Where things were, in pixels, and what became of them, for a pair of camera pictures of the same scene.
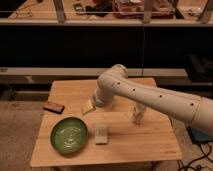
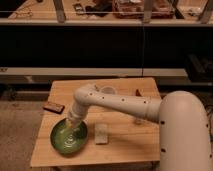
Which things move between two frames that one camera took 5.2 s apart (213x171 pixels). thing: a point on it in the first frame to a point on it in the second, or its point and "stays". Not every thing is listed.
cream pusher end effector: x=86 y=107 to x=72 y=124
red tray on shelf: x=134 y=9 stays
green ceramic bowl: x=68 y=135 stays
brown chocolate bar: x=54 y=107 stays
